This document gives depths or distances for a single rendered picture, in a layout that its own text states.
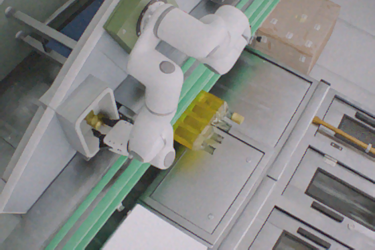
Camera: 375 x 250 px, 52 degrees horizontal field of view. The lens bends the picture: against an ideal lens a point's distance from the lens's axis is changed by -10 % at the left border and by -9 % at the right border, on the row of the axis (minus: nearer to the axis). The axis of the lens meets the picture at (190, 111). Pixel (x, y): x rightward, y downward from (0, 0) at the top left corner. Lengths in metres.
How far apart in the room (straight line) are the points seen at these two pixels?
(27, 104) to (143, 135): 0.99
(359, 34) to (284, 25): 1.82
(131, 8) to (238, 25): 0.34
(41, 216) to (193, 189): 0.59
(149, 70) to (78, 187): 0.62
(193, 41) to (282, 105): 1.01
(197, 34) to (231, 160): 0.83
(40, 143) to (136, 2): 0.52
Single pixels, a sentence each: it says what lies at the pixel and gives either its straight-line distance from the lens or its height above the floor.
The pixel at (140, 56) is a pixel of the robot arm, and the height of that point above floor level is 1.02.
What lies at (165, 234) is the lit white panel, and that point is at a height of 1.15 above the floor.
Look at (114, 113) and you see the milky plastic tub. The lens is 1.40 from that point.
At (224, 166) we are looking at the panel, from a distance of 1.64.
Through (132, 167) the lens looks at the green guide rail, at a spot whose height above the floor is 0.95.
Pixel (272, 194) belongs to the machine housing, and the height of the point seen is 1.40.
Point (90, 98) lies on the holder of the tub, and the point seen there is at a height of 0.82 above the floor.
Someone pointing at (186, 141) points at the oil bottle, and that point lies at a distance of 1.52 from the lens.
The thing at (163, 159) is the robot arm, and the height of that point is 1.10.
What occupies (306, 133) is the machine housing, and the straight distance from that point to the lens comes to 1.80.
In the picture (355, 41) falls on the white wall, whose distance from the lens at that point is 6.74.
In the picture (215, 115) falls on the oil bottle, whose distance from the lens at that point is 1.57.
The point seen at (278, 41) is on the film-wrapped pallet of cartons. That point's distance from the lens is 5.30.
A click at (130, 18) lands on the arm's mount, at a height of 0.81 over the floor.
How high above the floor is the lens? 1.46
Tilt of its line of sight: 17 degrees down
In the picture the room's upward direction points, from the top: 119 degrees clockwise
